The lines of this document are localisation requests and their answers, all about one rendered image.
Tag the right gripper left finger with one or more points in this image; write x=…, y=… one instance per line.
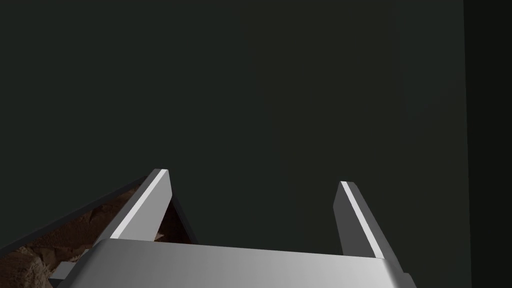
x=140, y=212

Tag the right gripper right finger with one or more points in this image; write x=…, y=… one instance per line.
x=355, y=224

